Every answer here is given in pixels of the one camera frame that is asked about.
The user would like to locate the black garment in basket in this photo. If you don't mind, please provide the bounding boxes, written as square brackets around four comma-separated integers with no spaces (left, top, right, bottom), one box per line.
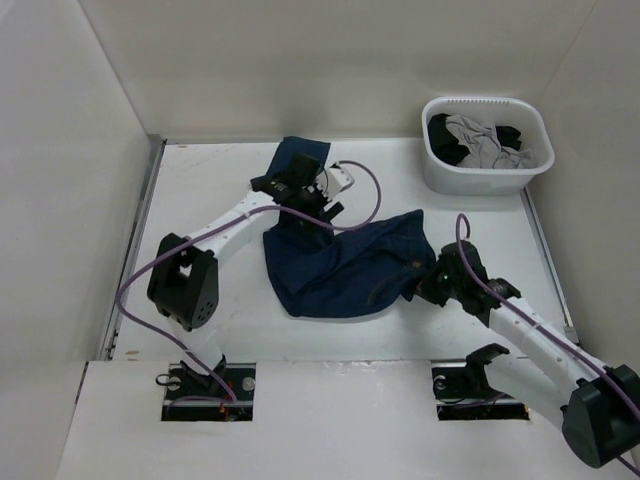
[427,113,524,166]

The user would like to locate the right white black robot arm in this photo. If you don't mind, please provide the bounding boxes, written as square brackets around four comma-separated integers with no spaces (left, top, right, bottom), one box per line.
[415,240,639,468]

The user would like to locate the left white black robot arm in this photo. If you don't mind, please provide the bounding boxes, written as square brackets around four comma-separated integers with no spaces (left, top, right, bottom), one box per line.
[147,154,355,399]

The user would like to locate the grey crumpled garment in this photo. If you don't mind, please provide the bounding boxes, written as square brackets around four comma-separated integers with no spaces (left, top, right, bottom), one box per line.
[445,114,537,170]

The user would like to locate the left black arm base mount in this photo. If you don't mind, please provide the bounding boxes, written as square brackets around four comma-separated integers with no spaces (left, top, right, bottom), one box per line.
[155,360,257,423]

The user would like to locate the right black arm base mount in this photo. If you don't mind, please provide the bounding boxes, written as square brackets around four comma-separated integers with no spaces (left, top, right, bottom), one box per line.
[431,343,530,421]

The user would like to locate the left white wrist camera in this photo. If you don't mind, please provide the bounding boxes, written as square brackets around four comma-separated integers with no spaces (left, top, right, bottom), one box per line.
[317,163,355,198]

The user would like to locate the dark blue denim trousers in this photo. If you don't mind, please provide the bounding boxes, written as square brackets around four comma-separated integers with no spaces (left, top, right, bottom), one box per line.
[249,135,436,320]

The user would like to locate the white plastic laundry basket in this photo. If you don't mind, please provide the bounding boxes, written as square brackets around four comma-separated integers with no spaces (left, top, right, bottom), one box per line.
[421,97,555,195]

